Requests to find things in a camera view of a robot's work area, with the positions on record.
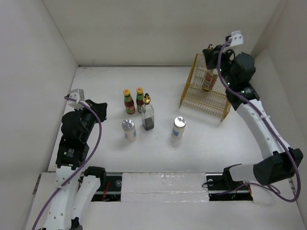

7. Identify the glass cruet dark liquid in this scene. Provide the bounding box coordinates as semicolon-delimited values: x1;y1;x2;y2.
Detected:
141;93;154;131

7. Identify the white shaker jar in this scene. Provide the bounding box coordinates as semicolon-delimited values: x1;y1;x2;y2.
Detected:
122;119;137;142
171;116;187;138

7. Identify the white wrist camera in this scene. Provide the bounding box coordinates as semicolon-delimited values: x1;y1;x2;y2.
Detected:
68;89;84;110
226;30;244;47

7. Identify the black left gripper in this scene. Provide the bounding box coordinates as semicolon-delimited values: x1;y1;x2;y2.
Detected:
75;98;107;140

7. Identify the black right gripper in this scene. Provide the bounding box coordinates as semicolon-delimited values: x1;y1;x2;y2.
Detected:
202;44;236;87

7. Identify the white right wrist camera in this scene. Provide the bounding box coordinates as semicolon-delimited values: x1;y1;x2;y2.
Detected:
226;30;244;47

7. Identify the black cap sauce bottle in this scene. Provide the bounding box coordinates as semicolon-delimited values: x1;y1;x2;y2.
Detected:
202;69;218;92

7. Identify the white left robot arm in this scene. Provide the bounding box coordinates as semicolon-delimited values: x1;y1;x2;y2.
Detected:
32;97;107;230

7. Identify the yellow wire basket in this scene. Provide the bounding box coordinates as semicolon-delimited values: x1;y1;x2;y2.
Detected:
179;54;231;121

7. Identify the red sauce bottle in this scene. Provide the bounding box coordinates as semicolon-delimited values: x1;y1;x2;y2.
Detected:
136;87;144;113
123;89;135;115

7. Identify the clear glass bottle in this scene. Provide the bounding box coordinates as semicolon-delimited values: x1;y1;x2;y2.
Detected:
194;52;207;87

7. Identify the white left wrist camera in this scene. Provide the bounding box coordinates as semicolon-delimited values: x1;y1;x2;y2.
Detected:
68;89;84;110

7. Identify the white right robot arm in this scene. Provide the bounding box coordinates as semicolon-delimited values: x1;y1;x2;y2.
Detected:
203;44;303;190

